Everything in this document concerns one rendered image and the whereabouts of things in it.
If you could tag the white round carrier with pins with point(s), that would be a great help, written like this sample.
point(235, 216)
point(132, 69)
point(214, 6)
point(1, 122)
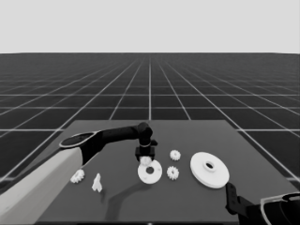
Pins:
point(150, 178)

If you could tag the large thick white disc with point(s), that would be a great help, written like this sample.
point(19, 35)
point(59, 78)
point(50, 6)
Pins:
point(215, 178)

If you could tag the small white toothed gear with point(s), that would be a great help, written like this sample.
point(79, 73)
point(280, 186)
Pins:
point(172, 156)
point(75, 178)
point(169, 174)
point(143, 162)

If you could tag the small white T-shaped piece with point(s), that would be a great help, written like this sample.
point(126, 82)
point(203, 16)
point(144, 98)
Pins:
point(97, 184)

